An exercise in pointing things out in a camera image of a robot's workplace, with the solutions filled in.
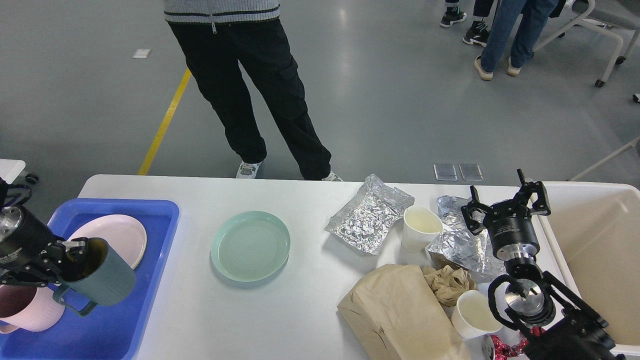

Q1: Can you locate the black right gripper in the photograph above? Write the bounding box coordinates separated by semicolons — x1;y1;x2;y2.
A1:
461;168;551;261

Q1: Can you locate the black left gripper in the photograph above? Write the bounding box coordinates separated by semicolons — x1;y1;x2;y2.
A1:
0;206;89;288

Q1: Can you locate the dark teal mug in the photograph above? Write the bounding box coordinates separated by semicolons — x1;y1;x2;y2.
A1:
52;237;136;317

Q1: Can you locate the pink mug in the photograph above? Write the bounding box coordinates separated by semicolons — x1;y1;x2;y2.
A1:
0;285;66;334

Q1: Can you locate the mint green plate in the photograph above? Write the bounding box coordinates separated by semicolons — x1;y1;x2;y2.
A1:
209;210;291;283

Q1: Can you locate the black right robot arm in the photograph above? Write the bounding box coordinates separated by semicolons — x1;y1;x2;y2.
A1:
461;170;626;360

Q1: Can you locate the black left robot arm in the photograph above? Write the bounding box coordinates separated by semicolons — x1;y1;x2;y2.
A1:
0;179;88;288

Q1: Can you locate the crumpled foil sheet right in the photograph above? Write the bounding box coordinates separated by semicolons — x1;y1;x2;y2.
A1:
425;194;506;284

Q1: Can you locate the crumpled foil sheet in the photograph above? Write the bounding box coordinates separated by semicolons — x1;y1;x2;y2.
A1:
425;194;506;284
324;174;415;256

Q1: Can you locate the pink plate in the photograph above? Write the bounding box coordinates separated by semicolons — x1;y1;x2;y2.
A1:
68;214;147;269

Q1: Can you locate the blue plastic tray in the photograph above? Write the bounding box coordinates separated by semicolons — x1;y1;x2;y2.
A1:
0;198;179;360

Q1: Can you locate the beige plastic bin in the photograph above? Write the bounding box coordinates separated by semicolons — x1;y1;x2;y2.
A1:
541;181;640;360

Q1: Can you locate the white paper cup upper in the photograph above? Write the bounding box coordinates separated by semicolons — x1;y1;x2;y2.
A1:
401;205;444;253

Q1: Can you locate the white paper cup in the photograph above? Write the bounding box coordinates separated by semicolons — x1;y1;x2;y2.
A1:
401;205;444;253
451;290;503;340

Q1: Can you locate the crumpled brown napkin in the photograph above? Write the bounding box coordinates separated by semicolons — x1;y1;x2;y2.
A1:
422;265;477;307

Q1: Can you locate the small white side table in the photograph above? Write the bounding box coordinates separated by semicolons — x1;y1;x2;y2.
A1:
0;158;40;185

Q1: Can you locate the white paper cup lower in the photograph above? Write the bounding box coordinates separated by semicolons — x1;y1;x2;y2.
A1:
451;290;503;340

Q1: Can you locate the red candy wrapper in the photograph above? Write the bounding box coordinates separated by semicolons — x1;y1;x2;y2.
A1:
482;332;530;360

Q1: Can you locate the crumpled foil sheet left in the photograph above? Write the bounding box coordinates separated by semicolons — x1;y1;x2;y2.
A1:
324;174;415;256

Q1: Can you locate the brown paper bag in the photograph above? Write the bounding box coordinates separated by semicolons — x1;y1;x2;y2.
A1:
337;264;471;360

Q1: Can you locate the person in blue jeans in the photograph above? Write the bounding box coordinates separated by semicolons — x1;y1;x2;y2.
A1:
474;0;566;81

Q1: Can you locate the white office chair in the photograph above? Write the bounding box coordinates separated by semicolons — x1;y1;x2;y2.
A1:
534;0;640;88

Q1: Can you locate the person in black trousers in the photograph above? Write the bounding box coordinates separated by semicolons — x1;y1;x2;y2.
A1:
163;0;341;182

